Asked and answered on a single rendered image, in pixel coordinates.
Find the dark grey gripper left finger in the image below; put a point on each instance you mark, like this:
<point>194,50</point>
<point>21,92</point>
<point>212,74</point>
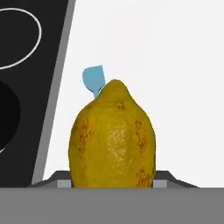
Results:
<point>59,178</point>

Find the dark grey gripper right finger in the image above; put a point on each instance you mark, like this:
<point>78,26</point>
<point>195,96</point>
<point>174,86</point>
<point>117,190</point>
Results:
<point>163,178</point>

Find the yellow lemon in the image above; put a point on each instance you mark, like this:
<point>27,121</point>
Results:
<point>112,140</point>

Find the black pot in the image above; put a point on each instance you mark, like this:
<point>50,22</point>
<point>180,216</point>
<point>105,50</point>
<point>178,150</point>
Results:
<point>8,116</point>

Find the light blue spatula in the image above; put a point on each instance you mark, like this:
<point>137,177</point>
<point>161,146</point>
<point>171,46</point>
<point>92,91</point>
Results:
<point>94,78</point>

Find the black hob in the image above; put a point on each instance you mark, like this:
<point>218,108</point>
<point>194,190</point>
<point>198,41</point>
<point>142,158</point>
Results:
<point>35,87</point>

